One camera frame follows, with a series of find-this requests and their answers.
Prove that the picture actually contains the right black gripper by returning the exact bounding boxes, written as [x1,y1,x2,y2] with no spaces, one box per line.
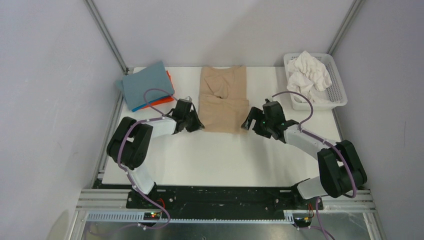
[241,106,273,139]

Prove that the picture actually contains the beige t shirt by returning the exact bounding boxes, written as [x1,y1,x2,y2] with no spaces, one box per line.
[198,66,250,135]

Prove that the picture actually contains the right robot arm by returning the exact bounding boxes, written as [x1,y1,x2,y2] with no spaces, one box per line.
[241,101,368,209]

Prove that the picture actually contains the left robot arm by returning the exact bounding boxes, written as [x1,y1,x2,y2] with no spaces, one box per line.
[106,97,205,208]

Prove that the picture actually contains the folded orange t shirt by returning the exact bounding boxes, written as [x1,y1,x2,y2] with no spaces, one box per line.
[146,70,175,106]

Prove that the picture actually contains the folded bright blue t shirt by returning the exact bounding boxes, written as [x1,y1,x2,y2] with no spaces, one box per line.
[131,94,174,113]

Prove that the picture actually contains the folded grey-blue t shirt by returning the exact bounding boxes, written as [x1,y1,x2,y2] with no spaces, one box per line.
[115,61,171,112]

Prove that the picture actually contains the crumpled white t shirt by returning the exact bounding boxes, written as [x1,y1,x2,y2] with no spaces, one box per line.
[286,51,333,104]

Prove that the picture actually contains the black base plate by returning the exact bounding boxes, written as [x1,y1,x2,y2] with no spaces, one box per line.
[126,185,317,221]

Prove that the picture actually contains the white slotted cable duct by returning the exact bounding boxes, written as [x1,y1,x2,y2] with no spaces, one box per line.
[85,211,296,224]

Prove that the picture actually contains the left aluminium frame post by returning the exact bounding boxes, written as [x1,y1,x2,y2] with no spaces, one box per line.
[83,0,129,75]

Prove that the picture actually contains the aluminium frame post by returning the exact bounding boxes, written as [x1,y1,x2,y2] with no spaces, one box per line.
[326,0,366,55]
[83,0,129,75]

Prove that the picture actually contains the right aluminium frame post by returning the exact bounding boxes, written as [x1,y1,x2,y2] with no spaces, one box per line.
[326,0,366,55]

